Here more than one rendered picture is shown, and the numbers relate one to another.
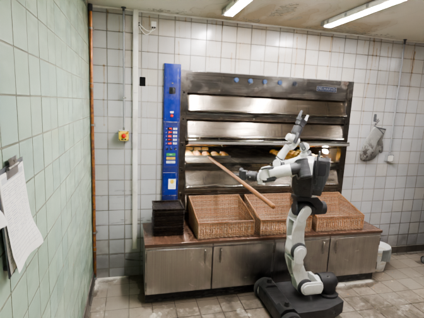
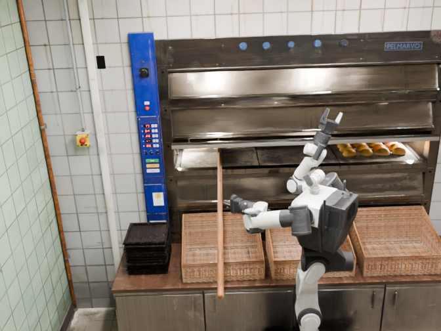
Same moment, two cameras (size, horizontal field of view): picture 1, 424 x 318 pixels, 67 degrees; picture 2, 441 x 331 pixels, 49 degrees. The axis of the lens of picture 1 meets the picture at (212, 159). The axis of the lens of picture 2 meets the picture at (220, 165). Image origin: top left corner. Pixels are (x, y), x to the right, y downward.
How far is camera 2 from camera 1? 116 cm
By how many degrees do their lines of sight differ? 19
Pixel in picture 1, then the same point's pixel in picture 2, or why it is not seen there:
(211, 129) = (209, 122)
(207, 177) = (209, 188)
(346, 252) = (413, 306)
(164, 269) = (141, 318)
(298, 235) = (308, 298)
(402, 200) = not seen: outside the picture
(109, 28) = not seen: outside the picture
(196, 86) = (181, 62)
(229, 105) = (235, 85)
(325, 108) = (399, 77)
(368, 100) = not seen: outside the picture
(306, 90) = (366, 51)
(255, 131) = (278, 121)
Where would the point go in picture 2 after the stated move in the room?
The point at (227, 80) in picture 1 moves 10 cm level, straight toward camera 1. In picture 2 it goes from (228, 48) to (224, 50)
